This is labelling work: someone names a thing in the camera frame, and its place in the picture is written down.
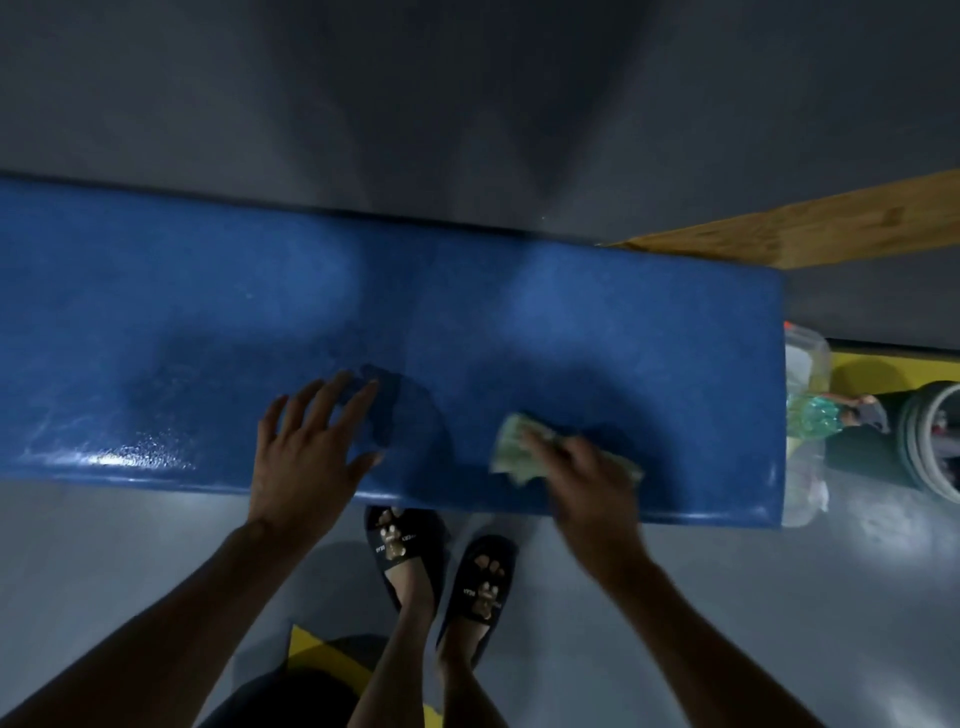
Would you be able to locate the person's left hand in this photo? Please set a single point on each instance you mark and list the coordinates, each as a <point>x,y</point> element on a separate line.
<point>307,472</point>

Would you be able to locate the person's right hand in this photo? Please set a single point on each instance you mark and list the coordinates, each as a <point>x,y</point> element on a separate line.
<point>592,510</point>

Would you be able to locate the person's left thumb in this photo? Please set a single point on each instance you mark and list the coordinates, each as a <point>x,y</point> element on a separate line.
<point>371,463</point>

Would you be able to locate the person's left middle finger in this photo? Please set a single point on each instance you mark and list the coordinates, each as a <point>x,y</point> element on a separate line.
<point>330,401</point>

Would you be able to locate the person's right fingers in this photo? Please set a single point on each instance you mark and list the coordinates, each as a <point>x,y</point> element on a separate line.
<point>555,454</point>

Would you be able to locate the person's left little finger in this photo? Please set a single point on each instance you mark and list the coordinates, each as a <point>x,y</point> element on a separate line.
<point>271,420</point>

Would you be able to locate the pale green cleaning cloth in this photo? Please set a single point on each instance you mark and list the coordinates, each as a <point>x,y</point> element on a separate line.
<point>514,446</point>

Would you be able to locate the person's right forearm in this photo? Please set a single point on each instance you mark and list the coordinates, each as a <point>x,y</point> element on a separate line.
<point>697,645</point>

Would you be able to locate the person's left forearm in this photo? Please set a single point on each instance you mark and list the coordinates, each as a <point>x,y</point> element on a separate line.
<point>165,637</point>

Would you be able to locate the person's left black slipper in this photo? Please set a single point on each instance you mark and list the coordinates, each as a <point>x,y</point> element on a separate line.
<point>409,547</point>

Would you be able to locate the person's black slipper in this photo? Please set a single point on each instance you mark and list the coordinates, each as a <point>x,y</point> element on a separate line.
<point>480,592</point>
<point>409,547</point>

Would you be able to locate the blue padded bench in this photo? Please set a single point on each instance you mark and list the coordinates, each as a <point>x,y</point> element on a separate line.
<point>225,322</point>

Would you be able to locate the person's right black slipper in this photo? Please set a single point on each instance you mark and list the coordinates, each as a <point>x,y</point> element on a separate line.
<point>480,592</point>

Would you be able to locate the person's left leg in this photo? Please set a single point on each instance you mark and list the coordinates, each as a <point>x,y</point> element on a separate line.
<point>405,645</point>

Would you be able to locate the person's leg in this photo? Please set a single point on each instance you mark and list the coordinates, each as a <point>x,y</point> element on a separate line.
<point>405,645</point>
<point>472,675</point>

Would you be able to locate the person's dark shorts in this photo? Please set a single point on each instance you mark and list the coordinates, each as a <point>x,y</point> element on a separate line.
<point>300,682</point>

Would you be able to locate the person's right leg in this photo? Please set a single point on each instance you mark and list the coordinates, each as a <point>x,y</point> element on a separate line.
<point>472,675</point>

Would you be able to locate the clear plastic bottle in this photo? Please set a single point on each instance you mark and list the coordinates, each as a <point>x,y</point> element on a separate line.
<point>804,487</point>

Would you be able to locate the green plastic bottle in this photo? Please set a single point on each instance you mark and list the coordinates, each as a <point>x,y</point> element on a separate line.
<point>814,416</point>

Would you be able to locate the wooden board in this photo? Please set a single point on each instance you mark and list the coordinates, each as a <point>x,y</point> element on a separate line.
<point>825,225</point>

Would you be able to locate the grey round bucket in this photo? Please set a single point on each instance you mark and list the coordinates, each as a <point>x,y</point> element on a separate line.
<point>934,442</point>

